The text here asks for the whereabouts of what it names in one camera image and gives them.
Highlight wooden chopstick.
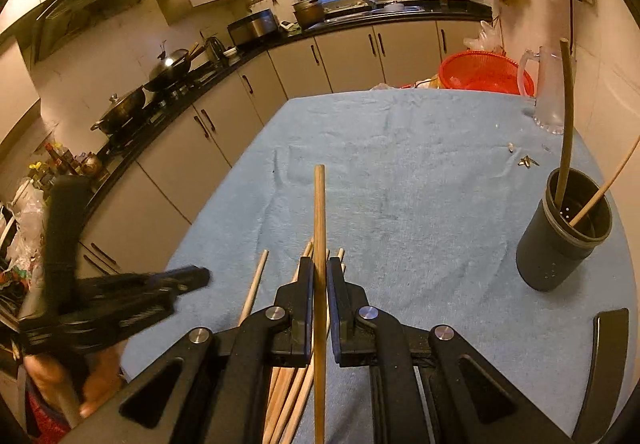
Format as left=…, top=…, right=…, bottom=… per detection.
left=570, top=136, right=640, bottom=227
left=239, top=250, right=269, bottom=325
left=313, top=165, right=327, bottom=444
left=262, top=239, right=315, bottom=444
left=272, top=248, right=347, bottom=444

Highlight black wok with lid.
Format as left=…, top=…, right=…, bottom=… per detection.
left=142, top=41, right=193, bottom=92

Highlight metal stock pot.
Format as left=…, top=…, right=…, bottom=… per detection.
left=291, top=0, right=326, bottom=28

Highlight cream lower kitchen cabinets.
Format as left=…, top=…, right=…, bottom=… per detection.
left=75, top=18, right=493, bottom=275

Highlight clear plastic bag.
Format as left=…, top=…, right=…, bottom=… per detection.
left=462, top=21, right=503, bottom=52

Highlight dark grey utensil holder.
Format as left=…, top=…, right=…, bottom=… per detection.
left=516, top=167, right=613, bottom=293

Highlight black chair back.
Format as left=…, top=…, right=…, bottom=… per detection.
left=572, top=308, right=630, bottom=444

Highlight crumpled plastic bags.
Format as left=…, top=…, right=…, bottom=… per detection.
left=0, top=179, right=48, bottom=285

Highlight black kitchen countertop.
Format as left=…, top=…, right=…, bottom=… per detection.
left=75, top=0, right=493, bottom=225

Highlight silver rice cooker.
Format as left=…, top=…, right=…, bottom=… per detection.
left=227, top=8, right=278, bottom=47

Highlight red patterned cloth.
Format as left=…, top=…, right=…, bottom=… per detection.
left=25, top=394, right=71, bottom=440

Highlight dark pot with lid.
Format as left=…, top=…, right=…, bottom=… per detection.
left=90, top=86, right=148, bottom=135

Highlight kitchen sink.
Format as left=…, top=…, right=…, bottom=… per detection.
left=325, top=1, right=426, bottom=22

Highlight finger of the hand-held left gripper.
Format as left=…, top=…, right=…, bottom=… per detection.
left=75, top=265, right=211, bottom=299
left=69, top=291, right=176, bottom=341

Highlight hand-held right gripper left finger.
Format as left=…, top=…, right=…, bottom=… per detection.
left=65, top=256, right=315, bottom=444

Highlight person's left hand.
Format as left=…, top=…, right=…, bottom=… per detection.
left=25, top=349, right=126, bottom=419

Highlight gas stove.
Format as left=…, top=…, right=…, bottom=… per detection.
left=107, top=68, right=221, bottom=145

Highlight dark brown chopstick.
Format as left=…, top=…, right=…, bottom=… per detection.
left=555, top=38, right=575, bottom=205

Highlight metal kettle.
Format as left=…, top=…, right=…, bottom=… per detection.
left=205, top=36, right=226, bottom=64

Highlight seed shell scraps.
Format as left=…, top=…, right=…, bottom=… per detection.
left=506, top=143, right=541, bottom=171

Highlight cluster of seasoning bottles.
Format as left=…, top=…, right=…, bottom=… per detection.
left=30, top=141, right=103, bottom=185

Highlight blue tablecloth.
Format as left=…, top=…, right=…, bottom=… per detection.
left=120, top=88, right=626, bottom=444

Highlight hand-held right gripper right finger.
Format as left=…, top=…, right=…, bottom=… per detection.
left=326, top=258, right=571, bottom=444

